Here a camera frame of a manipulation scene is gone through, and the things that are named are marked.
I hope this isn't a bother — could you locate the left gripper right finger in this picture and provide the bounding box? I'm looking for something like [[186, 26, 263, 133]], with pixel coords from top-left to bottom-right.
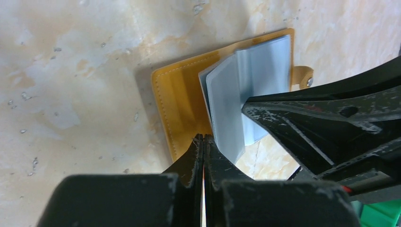
[[203, 135, 360, 227]]

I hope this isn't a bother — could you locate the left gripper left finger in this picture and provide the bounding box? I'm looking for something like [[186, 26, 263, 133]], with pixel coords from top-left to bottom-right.
[[38, 134, 203, 227]]

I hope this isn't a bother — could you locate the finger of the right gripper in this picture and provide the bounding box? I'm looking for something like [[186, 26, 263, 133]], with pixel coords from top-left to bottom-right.
[[242, 86, 401, 193], [247, 56, 401, 103]]

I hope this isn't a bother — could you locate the orange leather card holder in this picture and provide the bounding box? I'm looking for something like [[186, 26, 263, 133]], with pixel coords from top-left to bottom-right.
[[151, 28, 313, 163]]

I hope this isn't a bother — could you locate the green box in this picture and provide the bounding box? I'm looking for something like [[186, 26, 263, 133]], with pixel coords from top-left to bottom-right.
[[351, 200, 401, 227]]

